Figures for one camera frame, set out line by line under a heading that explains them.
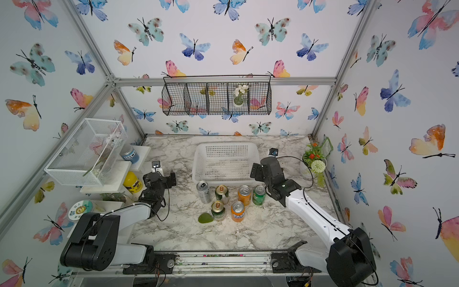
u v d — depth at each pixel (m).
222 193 0.83
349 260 0.39
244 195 0.83
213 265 0.74
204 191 0.81
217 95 0.99
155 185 0.70
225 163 1.07
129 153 0.83
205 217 0.84
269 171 0.61
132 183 0.88
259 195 0.83
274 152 0.71
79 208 0.65
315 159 0.89
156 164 0.78
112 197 0.83
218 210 0.79
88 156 0.73
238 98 0.94
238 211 0.79
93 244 0.43
